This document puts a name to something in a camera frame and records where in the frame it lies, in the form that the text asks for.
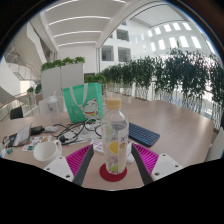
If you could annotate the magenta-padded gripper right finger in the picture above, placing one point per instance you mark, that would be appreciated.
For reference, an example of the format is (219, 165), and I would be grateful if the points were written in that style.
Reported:
(165, 166)

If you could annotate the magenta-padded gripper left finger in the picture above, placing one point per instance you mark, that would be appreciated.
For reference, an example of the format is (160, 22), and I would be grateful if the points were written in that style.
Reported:
(60, 166)

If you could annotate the clear plastic drink bottle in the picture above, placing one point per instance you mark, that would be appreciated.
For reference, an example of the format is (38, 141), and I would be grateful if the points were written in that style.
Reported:
(114, 133)

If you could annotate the white cup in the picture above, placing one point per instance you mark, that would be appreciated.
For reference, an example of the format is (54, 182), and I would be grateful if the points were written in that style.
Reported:
(46, 152)

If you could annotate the colourful sticker sheet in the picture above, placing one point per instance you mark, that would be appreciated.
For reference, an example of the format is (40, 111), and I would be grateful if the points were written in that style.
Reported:
(35, 143)

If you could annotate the blue keyboard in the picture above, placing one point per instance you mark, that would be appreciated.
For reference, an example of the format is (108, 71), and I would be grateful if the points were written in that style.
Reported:
(144, 134)

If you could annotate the white paper packet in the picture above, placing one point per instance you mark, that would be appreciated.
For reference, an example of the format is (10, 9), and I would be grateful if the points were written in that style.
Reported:
(97, 146)

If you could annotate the black charger block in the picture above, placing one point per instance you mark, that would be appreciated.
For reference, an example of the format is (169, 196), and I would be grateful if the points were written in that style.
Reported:
(37, 129)

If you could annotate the flat round red coaster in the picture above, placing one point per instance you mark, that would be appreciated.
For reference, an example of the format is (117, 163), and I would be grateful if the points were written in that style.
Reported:
(104, 175)

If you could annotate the small blue tube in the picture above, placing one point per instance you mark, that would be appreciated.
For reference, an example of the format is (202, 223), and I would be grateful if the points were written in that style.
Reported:
(9, 150)

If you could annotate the white chair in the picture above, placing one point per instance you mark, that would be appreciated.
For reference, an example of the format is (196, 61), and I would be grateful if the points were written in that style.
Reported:
(42, 106)
(216, 146)

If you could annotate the clear shaker bottle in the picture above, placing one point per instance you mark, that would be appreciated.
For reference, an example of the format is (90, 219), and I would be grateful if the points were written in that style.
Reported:
(53, 110)

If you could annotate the green gift bag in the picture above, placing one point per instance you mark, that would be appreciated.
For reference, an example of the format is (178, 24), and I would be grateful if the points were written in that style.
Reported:
(78, 106)

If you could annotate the black office chair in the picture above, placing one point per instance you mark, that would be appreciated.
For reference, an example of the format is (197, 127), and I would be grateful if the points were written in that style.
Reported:
(16, 113)

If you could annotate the brown planter with plants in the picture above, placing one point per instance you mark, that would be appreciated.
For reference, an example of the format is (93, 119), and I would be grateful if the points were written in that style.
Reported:
(35, 91)

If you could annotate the glass railing with wooden handrail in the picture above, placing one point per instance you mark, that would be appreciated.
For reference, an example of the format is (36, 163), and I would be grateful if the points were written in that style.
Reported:
(10, 103)

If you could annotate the white cabinet with plants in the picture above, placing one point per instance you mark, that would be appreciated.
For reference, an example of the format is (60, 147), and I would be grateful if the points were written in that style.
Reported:
(61, 80)

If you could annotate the row of green plants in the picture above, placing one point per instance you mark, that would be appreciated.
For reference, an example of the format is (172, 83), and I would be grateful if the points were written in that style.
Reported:
(166, 76)

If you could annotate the ceiling light strips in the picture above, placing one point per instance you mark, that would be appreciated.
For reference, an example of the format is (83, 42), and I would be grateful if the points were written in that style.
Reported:
(78, 25)

